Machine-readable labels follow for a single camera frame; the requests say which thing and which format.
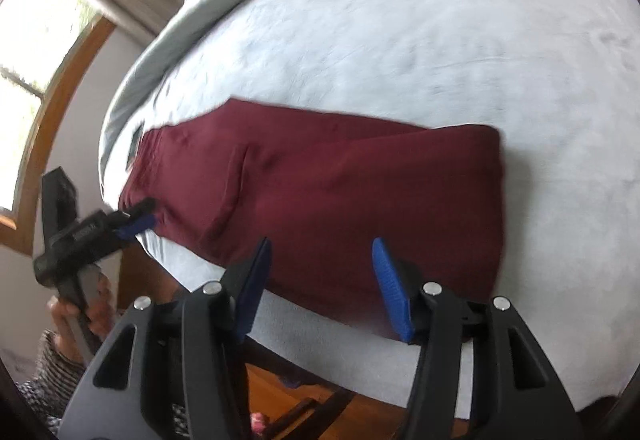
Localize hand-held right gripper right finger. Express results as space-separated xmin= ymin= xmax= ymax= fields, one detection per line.
xmin=371 ymin=236 xmax=586 ymax=440

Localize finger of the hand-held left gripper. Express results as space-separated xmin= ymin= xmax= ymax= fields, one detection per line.
xmin=118 ymin=197 xmax=157 ymax=221
xmin=113 ymin=214 xmax=159 ymax=241

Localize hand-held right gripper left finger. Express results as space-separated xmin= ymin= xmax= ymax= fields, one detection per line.
xmin=57 ymin=236 xmax=274 ymax=440

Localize maroon pants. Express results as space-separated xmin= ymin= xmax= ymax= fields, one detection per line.
xmin=119 ymin=97 xmax=506 ymax=341

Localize person's left forearm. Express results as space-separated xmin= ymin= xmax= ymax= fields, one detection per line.
xmin=15 ymin=327 xmax=91 ymax=428

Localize person's left hand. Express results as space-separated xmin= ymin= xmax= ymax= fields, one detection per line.
xmin=47 ymin=270 xmax=120 ymax=346

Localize bed with white sheet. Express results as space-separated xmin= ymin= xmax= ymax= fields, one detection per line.
xmin=100 ymin=0 xmax=640 ymax=421

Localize window with wooden frame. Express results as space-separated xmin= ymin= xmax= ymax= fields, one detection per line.
xmin=0 ymin=0 xmax=118 ymax=255

